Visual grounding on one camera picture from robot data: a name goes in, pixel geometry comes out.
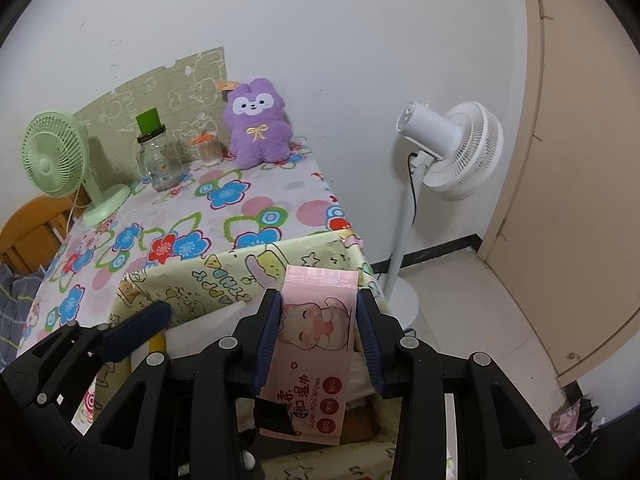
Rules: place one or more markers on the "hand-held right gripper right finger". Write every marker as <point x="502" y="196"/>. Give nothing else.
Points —
<point x="370" y="345"/>

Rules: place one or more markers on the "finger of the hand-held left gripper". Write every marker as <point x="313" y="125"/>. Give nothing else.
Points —
<point x="135" y="330"/>

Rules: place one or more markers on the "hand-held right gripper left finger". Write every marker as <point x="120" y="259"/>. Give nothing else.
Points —
<point x="265" y="345"/>

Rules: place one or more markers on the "pink wipes pack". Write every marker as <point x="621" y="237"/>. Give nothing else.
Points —
<point x="315" y="330"/>

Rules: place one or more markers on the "yellow cartoon print box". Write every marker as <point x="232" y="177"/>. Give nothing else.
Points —
<point x="215" y="285"/>

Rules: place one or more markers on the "grey plaid pillow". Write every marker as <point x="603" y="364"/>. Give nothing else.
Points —
<point x="15" y="310"/>

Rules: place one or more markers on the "floral tablecloth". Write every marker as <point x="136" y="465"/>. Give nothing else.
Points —
<point x="250" y="210"/>

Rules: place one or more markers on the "wooden bed headboard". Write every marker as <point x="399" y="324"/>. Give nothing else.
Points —
<point x="30" y="230"/>

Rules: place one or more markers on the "glass jar with green lid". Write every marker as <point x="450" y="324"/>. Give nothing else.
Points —
<point x="160" y="170"/>

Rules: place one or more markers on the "green desk fan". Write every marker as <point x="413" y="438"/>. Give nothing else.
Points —
<point x="50" y="160"/>

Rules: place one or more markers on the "toothpick jar with orange lid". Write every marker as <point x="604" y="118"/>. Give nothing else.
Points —
<point x="209" y="152"/>

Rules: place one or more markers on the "purple plush bunny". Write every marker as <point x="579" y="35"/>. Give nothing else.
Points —
<point x="257" y="145"/>

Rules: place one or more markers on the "pink packet pile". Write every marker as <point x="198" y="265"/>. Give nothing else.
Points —
<point x="575" y="420"/>

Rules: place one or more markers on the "white standing fan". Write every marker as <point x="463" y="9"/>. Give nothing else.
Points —
<point x="470" y="150"/>

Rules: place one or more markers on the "green patterned board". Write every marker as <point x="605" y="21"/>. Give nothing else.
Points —
<point x="125" y="95"/>

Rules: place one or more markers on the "beige door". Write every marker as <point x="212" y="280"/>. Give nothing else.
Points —
<point x="590" y="160"/>

